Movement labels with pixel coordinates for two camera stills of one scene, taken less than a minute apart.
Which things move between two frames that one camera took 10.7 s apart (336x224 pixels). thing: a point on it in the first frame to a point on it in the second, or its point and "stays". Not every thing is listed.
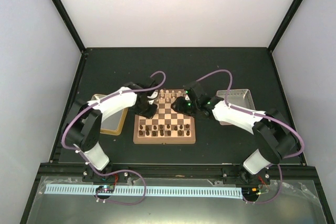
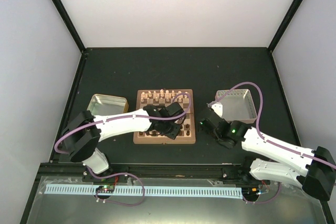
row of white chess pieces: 168,96 stays
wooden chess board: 167,125 stays
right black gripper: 179,107 to 202,128
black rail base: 84,171 stays
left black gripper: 149,114 to 173,134
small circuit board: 105,189 stays
